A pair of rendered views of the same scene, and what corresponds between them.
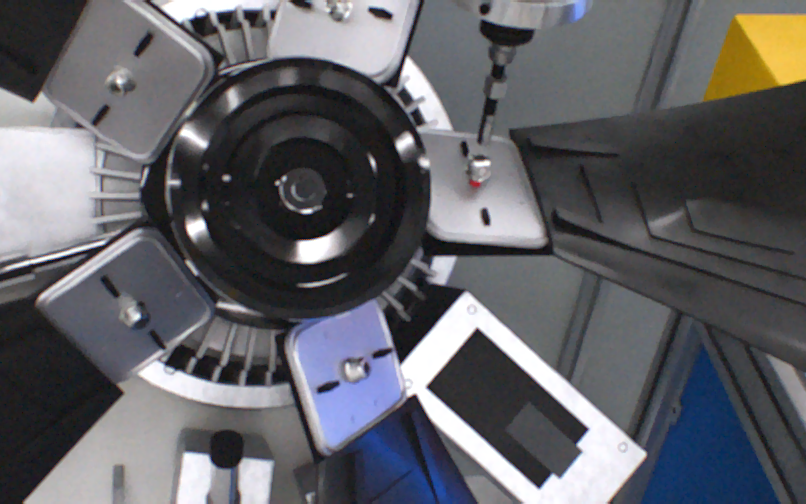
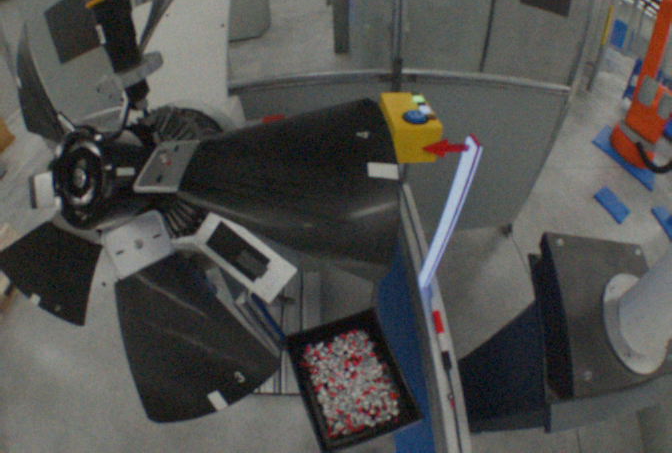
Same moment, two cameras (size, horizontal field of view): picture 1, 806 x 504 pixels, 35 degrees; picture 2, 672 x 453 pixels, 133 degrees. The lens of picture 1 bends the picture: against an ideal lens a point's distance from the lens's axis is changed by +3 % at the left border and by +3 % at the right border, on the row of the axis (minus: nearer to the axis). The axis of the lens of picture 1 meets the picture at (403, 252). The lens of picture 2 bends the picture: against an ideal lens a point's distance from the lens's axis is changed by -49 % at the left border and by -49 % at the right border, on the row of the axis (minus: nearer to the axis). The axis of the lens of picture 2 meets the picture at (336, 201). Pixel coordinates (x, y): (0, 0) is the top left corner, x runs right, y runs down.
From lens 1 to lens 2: 0.47 m
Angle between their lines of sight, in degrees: 12
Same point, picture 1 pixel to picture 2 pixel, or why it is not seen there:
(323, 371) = (120, 246)
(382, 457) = (149, 278)
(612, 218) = (214, 174)
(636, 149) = (251, 138)
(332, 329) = (128, 228)
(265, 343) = not seen: hidden behind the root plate
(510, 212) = (173, 175)
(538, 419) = (248, 256)
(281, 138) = (72, 159)
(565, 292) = not seen: hidden behind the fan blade
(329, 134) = (83, 154)
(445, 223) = (141, 184)
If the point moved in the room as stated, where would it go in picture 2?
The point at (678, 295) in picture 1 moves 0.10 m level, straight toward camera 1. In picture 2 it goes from (231, 213) to (159, 294)
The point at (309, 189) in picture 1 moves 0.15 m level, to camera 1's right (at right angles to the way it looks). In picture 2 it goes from (78, 178) to (165, 192)
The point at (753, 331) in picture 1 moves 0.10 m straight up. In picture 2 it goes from (270, 230) to (241, 137)
